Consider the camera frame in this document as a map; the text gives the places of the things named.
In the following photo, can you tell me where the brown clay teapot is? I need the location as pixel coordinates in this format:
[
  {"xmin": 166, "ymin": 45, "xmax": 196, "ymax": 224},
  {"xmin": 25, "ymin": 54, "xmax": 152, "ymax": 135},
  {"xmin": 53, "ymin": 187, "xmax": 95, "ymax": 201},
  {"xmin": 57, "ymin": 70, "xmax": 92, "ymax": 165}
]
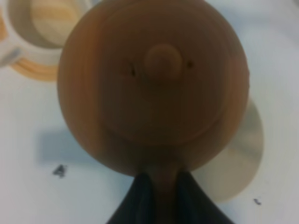
[{"xmin": 57, "ymin": 0, "xmax": 249, "ymax": 224}]

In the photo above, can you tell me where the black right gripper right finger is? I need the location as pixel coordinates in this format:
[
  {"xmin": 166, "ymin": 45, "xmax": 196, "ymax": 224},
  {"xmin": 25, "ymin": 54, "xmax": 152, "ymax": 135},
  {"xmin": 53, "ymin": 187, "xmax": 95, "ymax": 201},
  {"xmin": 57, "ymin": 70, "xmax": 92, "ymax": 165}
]
[{"xmin": 175, "ymin": 171, "xmax": 233, "ymax": 224}]

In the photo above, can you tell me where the white far teacup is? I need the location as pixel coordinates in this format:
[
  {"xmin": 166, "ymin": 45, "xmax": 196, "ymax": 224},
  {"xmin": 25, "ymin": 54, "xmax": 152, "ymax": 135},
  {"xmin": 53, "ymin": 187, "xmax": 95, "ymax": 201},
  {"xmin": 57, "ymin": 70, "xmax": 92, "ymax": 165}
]
[{"xmin": 0, "ymin": 0, "xmax": 98, "ymax": 67}]

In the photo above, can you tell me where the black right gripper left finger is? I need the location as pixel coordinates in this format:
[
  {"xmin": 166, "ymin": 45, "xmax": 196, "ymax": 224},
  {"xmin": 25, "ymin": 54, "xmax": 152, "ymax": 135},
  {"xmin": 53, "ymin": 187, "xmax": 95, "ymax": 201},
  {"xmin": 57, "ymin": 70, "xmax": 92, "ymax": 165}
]
[{"xmin": 108, "ymin": 173, "xmax": 156, "ymax": 224}]

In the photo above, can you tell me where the orange far saucer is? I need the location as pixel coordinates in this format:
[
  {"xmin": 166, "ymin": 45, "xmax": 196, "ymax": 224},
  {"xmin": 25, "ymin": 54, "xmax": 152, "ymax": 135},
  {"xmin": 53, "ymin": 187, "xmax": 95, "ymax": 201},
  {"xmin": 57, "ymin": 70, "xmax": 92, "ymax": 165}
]
[{"xmin": 0, "ymin": 15, "xmax": 62, "ymax": 81}]

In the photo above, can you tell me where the beige teapot coaster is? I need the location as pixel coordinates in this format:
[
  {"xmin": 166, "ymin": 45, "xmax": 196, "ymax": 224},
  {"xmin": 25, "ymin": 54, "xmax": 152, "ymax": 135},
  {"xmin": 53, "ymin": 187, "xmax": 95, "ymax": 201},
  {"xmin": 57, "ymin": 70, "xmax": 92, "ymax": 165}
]
[{"xmin": 192, "ymin": 99, "xmax": 264, "ymax": 203}]

